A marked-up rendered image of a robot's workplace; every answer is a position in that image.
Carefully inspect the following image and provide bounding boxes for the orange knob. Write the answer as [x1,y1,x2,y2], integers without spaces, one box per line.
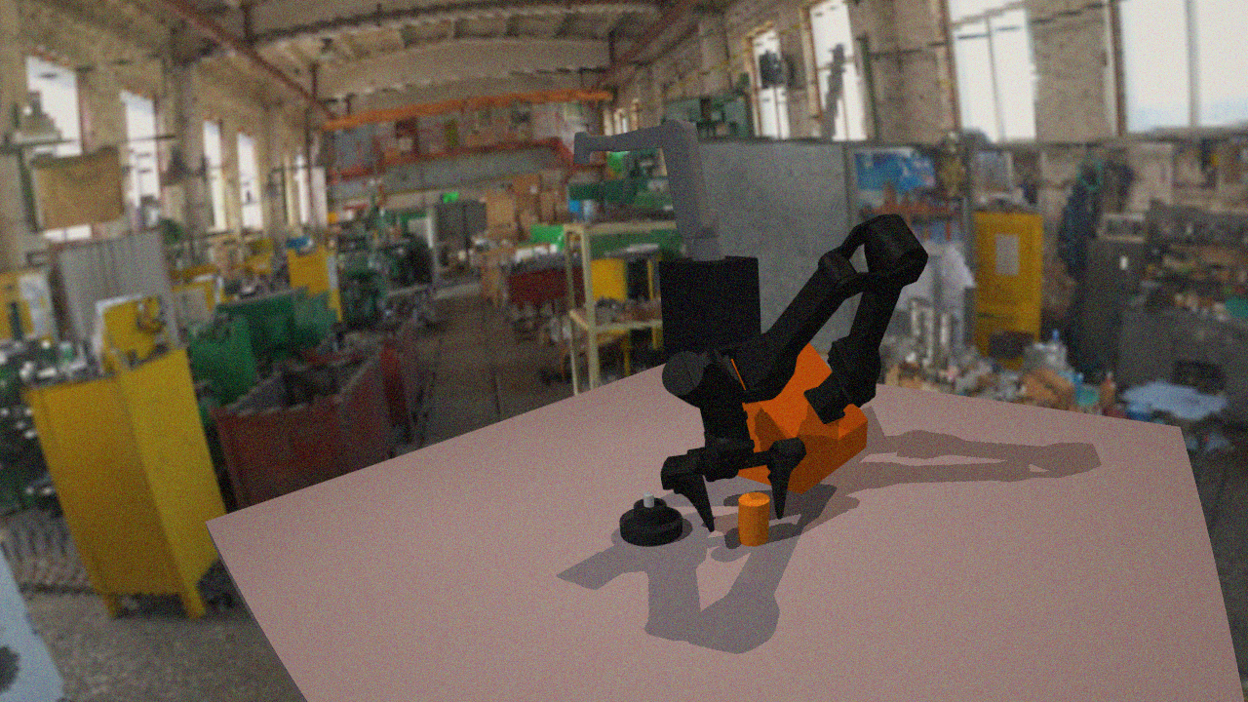
[738,492,770,546]

